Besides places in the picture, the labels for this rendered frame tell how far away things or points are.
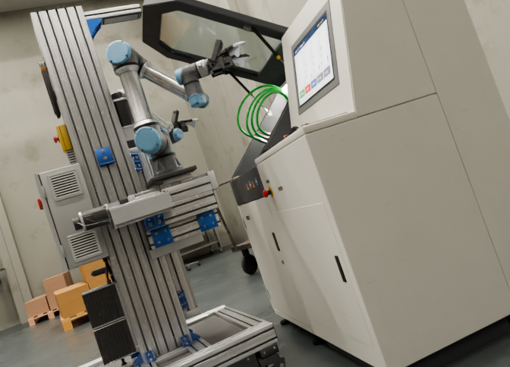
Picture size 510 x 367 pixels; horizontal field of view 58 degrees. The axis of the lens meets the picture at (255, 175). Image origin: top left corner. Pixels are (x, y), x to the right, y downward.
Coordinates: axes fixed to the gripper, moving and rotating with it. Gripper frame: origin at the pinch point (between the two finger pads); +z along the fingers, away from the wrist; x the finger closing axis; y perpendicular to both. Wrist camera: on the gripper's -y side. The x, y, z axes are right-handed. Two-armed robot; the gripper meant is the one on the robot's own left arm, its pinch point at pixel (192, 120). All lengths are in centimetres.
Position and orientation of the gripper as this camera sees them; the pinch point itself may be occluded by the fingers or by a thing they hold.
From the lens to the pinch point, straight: 327.0
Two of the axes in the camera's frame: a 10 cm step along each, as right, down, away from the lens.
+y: 2.3, 9.7, 0.4
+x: 7.2, -1.4, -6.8
